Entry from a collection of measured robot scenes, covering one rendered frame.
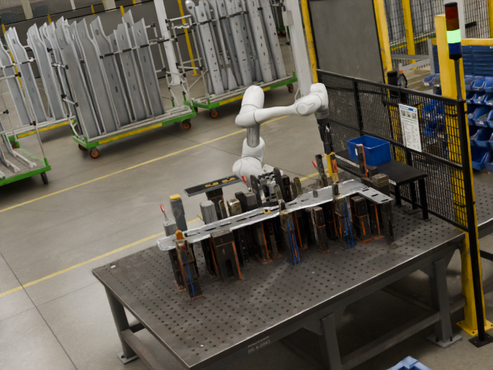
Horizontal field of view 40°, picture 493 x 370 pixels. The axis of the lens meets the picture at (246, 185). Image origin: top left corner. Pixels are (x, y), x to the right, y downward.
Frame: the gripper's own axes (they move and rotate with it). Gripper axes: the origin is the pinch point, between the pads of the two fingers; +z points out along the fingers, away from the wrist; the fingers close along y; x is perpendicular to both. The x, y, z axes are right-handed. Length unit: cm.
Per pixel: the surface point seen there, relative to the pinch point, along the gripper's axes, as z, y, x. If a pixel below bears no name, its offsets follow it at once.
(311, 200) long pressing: 29.1, 4.7, -18.1
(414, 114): -11, 18, 54
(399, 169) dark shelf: 26, 7, 45
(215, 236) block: 27, 19, -86
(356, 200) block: 31.0, 21.7, 4.4
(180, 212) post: 24, -30, -95
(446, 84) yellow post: -33, 50, 57
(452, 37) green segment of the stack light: -61, 66, 52
